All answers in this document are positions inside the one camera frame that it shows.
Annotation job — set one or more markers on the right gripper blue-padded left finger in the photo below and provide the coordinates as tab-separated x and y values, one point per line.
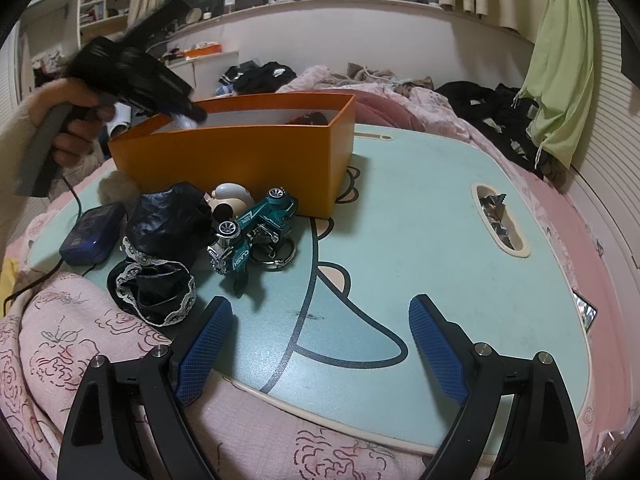
101	440

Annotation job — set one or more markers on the crumpled pink blanket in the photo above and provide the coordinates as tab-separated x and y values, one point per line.
381	101

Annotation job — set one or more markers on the white drawer cabinet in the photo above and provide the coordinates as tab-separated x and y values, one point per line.
203	73

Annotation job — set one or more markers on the orange cardboard box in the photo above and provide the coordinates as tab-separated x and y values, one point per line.
247	140

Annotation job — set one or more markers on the crumpled foil wrappers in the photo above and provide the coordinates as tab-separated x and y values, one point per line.
495	212

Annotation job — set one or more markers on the orange tissue box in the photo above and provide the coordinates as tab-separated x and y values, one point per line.
203	50

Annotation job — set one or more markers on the black clothes pile left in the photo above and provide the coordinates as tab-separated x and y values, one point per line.
251	78

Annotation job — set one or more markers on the blue durex tin box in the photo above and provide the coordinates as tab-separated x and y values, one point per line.
94	235

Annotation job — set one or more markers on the red shiny object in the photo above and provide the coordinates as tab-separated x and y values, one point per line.
310	119

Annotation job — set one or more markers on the black clothes pile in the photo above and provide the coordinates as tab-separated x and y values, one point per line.
251	78
502	118

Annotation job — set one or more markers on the pink floral quilt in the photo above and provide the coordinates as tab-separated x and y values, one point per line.
49	337

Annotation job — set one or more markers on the person's left hand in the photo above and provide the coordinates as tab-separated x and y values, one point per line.
75	139

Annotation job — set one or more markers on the black satin lace cloth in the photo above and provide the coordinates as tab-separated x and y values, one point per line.
163	237

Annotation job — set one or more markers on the green hanging garment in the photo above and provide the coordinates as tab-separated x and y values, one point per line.
560	78

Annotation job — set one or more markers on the grey furry pompom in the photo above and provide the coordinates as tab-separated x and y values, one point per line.
117	187

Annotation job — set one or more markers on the teal toy race car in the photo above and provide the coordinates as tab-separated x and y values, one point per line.
262	235

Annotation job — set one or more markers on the white beige round toy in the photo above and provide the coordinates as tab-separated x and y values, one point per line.
228	201

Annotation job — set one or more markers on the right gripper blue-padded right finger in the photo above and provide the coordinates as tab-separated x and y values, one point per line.
541	440

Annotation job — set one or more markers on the clear plastic bag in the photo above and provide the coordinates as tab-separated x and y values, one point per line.
182	122

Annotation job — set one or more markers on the black clothes pile right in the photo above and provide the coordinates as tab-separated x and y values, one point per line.
502	118

